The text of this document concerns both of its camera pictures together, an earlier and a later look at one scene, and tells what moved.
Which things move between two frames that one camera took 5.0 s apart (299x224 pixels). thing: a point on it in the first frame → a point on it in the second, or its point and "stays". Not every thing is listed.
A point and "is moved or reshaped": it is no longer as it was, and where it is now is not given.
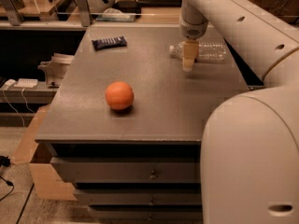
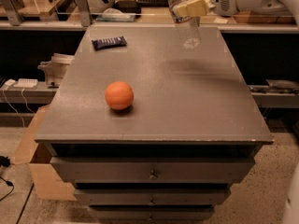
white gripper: [193, 32] → [222, 1]
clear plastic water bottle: [206, 50] is moved or reshaped
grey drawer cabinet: [142, 162] stays
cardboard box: [52, 185] stays
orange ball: [119, 95] stays
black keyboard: [177, 2] stays
